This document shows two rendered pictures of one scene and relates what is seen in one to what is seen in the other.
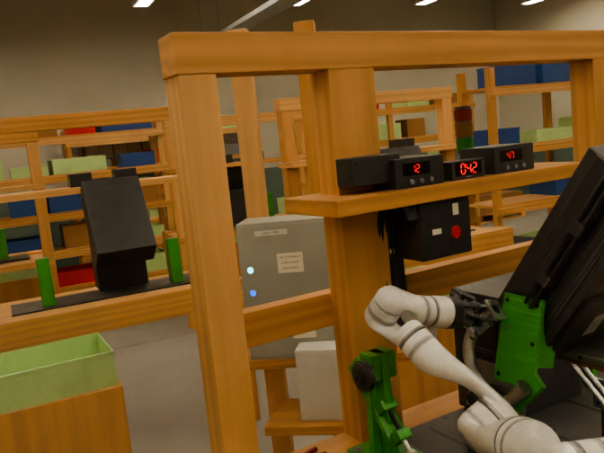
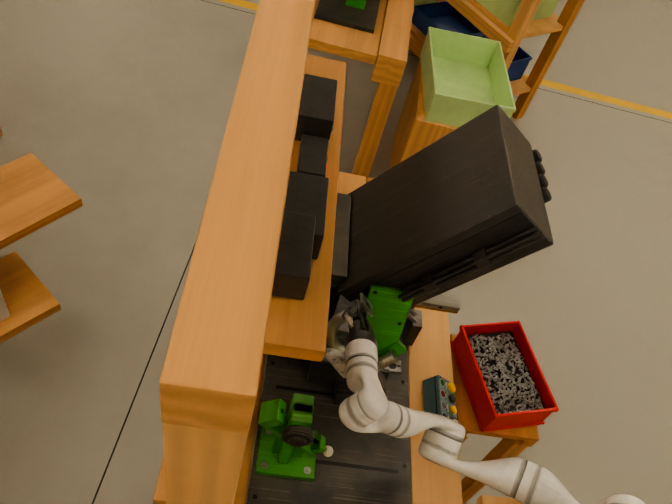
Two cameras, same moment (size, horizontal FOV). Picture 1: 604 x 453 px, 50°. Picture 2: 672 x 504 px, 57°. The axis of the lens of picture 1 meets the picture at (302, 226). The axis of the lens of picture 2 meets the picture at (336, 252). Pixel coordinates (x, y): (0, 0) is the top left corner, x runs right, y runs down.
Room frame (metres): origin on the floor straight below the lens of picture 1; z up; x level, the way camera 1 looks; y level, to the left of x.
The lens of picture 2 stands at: (1.32, 0.47, 2.47)
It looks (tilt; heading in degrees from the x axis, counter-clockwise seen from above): 49 degrees down; 290
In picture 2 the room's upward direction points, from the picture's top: 17 degrees clockwise
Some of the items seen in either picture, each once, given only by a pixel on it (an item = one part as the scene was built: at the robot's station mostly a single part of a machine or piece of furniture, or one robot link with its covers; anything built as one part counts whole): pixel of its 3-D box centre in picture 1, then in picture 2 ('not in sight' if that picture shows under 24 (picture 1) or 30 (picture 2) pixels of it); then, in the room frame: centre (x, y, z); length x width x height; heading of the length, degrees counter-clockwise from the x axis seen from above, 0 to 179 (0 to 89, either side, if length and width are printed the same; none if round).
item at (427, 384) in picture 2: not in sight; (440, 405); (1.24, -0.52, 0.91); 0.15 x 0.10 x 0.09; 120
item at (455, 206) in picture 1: (431, 226); not in sight; (1.71, -0.34, 1.42); 0.17 x 0.12 x 0.15; 120
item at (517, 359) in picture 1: (528, 337); (383, 309); (1.50, -0.51, 1.17); 0.13 x 0.12 x 0.20; 120
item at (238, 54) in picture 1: (426, 50); (286, 13); (1.85, -0.39, 1.89); 1.50 x 0.09 x 0.09; 120
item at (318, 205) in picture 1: (446, 185); (281, 172); (1.81, -0.41, 1.52); 0.90 x 0.25 x 0.04; 120
